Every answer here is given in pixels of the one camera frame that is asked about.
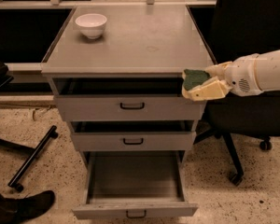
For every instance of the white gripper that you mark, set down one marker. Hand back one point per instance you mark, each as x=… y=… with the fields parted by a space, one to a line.
x=241 y=75

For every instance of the green and yellow sponge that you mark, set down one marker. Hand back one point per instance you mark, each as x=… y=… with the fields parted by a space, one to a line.
x=194 y=78

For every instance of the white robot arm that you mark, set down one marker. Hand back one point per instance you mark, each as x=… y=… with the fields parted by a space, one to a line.
x=267 y=71

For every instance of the grey drawer cabinet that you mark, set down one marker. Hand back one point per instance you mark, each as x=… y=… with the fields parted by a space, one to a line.
x=138 y=41

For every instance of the middle grey drawer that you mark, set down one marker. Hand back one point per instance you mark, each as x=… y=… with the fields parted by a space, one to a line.
x=132 y=135

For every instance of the grey drawer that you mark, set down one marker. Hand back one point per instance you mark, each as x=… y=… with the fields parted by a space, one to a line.
x=134 y=180
x=132 y=135
x=122 y=99

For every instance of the top grey drawer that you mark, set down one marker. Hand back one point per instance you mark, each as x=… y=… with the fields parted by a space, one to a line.
x=122 y=99

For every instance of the bottom grey drawer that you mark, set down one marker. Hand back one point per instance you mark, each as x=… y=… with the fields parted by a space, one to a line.
x=134 y=180

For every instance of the black office chair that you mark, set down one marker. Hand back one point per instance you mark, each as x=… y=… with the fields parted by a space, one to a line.
x=232 y=29

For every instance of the white ceramic bowl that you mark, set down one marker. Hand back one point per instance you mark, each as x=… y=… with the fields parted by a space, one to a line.
x=91 y=25

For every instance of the black stand base left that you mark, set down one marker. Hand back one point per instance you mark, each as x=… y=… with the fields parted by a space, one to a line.
x=30 y=152

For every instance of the dark shoe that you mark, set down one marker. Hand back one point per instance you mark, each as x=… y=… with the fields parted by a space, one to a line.
x=16 y=211

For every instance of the black middle drawer handle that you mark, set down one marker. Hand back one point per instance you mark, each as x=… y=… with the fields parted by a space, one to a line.
x=133 y=142

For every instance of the black drawer handle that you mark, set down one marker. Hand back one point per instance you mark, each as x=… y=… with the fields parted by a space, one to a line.
x=135 y=214
x=133 y=142
x=137 y=106

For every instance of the black top drawer handle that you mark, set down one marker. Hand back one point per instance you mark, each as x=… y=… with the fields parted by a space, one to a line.
x=137 y=106

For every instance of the black bottom drawer handle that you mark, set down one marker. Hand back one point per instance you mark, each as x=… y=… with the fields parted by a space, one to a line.
x=135 y=214

